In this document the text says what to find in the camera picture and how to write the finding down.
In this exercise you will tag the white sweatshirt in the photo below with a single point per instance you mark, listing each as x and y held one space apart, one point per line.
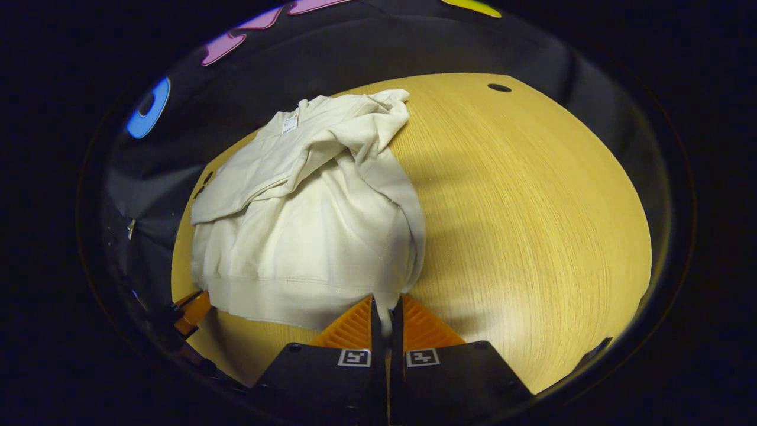
307 236

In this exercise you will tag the round black table grommet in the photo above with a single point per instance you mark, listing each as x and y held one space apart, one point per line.
499 87

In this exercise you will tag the small black table fitting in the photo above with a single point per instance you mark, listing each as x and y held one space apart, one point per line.
205 180

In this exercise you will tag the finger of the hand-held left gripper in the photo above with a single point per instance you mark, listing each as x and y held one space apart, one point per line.
194 312

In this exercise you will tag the black backdrop cloth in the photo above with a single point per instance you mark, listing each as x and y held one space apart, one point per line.
355 47

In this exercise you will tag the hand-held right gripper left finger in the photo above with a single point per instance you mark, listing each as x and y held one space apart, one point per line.
378 355

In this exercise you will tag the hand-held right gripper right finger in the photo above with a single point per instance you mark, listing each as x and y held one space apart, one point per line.
397 355

